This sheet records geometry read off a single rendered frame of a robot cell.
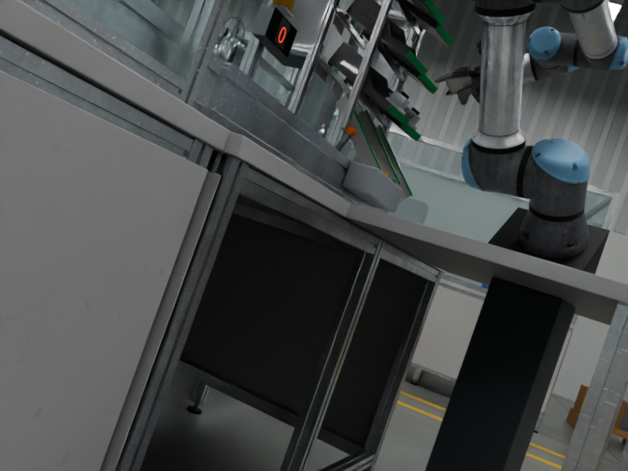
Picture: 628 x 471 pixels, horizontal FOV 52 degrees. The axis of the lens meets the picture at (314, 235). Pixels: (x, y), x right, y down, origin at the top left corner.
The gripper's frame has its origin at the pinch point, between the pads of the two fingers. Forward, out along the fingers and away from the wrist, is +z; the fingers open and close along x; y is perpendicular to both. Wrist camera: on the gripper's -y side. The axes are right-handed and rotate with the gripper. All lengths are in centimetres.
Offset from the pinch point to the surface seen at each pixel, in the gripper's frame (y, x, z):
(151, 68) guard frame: 49, -113, -3
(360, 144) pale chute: 14.3, -6.2, 23.7
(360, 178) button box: 39, -42, 6
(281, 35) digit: 2, -48, 22
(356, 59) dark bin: -12.4, -6.5, 23.4
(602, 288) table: 70, -53, -39
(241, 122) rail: 44, -88, 4
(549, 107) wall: -342, 793, 97
